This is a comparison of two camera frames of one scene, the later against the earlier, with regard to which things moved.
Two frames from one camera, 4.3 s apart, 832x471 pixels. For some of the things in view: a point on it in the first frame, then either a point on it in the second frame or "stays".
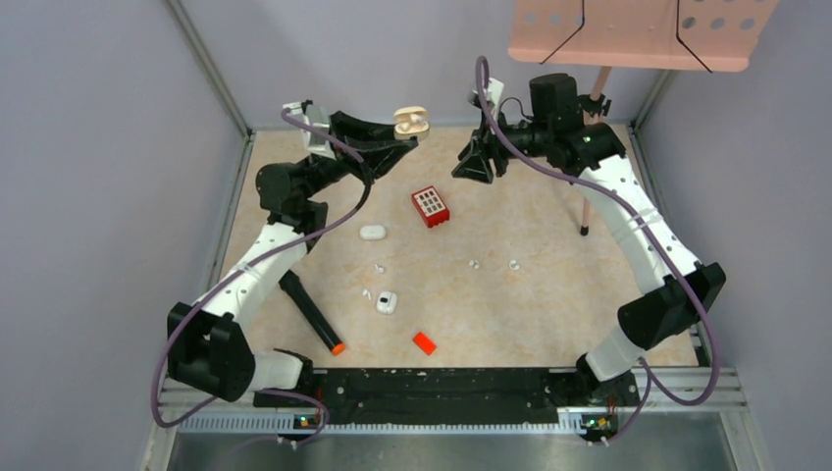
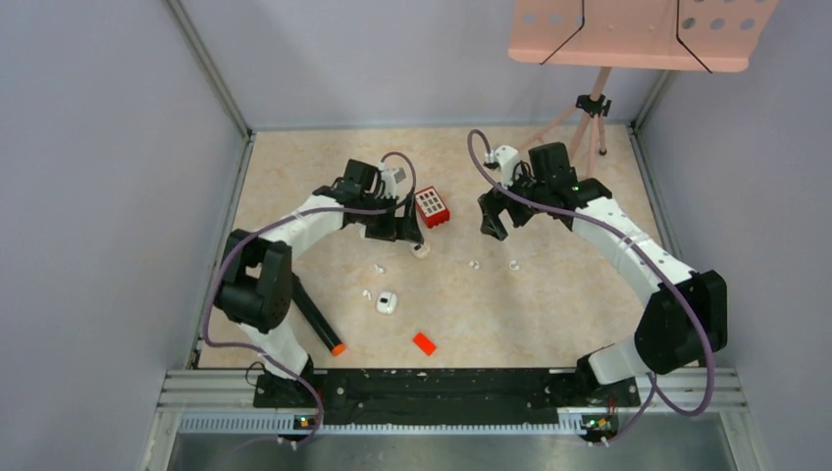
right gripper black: x=475 y=163 → x=494 y=201
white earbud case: x=387 y=302 stays
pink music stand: x=691 y=35 stays
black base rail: x=452 y=396 stays
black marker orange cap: x=290 y=283 stays
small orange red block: x=424 y=342 stays
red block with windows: x=431 y=205 stays
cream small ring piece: x=411 y=121 → x=422 y=253
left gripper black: x=378 y=160 → x=387 y=231
